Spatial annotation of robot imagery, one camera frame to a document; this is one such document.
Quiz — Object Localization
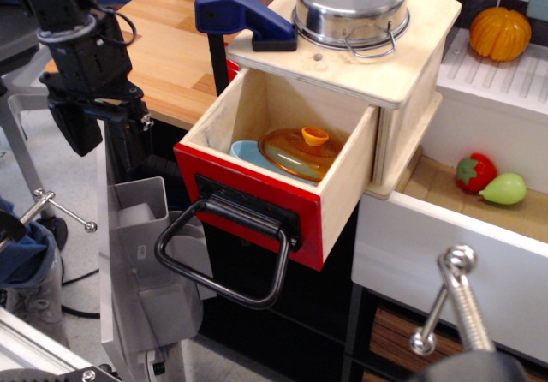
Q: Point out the red plastic strawberry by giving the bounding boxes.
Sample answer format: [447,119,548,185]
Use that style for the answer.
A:
[456,152,498,193]

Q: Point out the silver clamp screw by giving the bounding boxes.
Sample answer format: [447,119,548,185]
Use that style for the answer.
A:
[19,188,98,233]
[409,244,496,356]

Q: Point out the blue jeans leg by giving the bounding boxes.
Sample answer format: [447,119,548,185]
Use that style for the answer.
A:
[1,221,57,289]

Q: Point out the wooden table board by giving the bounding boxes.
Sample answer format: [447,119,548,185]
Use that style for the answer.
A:
[45,0,275,125]

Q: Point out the silver clamp screw right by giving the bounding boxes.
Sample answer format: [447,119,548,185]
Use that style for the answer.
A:
[409,244,496,356]

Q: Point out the green plastic pear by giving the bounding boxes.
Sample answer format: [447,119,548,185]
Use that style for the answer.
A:
[479,173,527,206]

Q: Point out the light blue bowl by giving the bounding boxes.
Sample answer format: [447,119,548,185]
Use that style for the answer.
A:
[229,140,317,186]

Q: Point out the grey metal bracket stand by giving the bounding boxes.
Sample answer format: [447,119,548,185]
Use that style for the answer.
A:
[97,176,217,382]

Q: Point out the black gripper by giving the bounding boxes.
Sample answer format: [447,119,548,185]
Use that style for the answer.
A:
[39,72,153,182]

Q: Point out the black metal drawer handle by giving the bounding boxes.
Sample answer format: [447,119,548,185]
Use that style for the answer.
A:
[154,195,296,310]

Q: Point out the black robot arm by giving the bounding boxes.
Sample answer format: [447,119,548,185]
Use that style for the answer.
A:
[18,0,153,181]

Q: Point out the white toy sink unit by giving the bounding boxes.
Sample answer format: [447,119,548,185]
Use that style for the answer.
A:
[352,30,547,362]

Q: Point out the plywood box cabinet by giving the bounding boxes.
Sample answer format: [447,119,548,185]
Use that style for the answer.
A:
[228,0,462,200]

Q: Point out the blue bar clamp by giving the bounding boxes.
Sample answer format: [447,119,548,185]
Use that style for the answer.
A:
[194,0,297,94]

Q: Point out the stainless steel pot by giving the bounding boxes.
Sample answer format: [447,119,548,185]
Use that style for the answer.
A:
[292,0,410,59]

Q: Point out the silver clamp screw left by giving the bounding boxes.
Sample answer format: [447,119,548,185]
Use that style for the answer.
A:
[19,188,98,233]

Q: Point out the orange plastic pumpkin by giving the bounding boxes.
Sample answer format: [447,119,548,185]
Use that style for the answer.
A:
[469,7,532,62]

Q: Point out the black floor cable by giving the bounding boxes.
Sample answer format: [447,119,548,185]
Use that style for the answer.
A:
[59,257,102,319]

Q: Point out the orange transparent pot lid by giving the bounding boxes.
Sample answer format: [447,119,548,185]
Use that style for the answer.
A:
[258,127,343,182]

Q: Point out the red-fronted wooden drawer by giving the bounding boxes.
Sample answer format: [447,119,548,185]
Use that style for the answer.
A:
[174,69,379,270]

